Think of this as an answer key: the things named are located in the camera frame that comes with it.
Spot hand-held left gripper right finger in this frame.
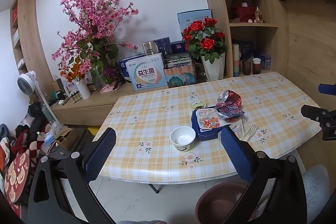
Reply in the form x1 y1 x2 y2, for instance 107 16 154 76
220 126 307 224

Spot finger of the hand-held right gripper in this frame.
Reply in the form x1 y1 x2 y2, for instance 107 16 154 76
318 84 336 95
301 105 328 122

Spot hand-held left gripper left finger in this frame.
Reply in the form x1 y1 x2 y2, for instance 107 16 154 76
28 127 117 224

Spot white plastic fork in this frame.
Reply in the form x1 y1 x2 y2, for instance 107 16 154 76
243 124 258 141

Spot blue coffee box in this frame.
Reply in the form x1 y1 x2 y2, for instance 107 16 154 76
191 106 246 141

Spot floral paper plate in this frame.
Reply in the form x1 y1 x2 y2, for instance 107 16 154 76
197 108 231 128

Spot crushed red can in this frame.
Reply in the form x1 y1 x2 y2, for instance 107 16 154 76
215 90 243 118

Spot white paper cup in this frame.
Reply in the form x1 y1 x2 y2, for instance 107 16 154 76
169 126 196 152

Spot brown plastic bin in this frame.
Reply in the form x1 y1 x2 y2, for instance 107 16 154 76
196 182 250 224

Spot green yogurt lid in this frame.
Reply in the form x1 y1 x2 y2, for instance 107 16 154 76
190 101 208 110

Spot cardboard box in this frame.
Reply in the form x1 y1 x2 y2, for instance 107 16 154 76
45 126 73 152

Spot grey fuzzy cushion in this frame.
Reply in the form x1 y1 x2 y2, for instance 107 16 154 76
301 164 330 224

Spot row of small dark bottles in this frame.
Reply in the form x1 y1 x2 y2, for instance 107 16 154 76
62 90 82 105

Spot pink cloth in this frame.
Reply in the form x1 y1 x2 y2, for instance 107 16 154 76
100 81 122 93

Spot blue small carton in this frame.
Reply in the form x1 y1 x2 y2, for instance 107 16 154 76
260 53 272 71

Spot pile of clothes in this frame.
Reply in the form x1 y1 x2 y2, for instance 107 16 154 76
0 102 53 161

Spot small white blue box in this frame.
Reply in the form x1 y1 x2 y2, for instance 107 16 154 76
83 74 98 90

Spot purple artificial flowers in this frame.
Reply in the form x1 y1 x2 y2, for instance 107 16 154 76
102 68 120 83

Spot round red printed board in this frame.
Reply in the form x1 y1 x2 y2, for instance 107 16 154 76
4 153 30 201

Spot orange artificial flowers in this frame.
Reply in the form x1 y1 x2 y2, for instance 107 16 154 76
60 57 87 83

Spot white faceted vase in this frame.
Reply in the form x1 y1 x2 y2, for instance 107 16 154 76
200 52 226 81

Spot stack of pastel cups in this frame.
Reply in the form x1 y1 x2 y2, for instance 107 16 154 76
232 43 240 77

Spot light blue carton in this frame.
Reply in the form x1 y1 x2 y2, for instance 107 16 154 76
125 53 168 91

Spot copper teal gift box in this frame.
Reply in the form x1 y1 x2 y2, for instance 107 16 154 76
164 64 197 88

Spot small glass bottle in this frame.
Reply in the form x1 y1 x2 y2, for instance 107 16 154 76
254 7 264 24

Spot white fan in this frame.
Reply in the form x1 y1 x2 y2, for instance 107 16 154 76
17 70 57 122

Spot dark packets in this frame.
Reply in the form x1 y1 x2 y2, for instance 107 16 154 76
165 52 193 68

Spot red basket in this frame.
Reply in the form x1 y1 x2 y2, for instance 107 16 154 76
231 0 259 23

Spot red rose bouquet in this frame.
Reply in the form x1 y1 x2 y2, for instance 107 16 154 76
181 17 227 64

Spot silver box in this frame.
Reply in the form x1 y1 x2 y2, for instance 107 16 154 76
142 40 158 56

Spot navy small box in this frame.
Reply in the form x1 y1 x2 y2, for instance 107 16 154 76
171 41 185 53

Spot dark blue patterned box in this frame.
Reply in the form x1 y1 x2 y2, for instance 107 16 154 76
154 37 173 55

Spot pink artificial blossom arrangement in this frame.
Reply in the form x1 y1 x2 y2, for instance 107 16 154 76
51 0 139 83

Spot large light blue box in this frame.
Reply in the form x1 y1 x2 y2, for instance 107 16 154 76
177 9 213 33

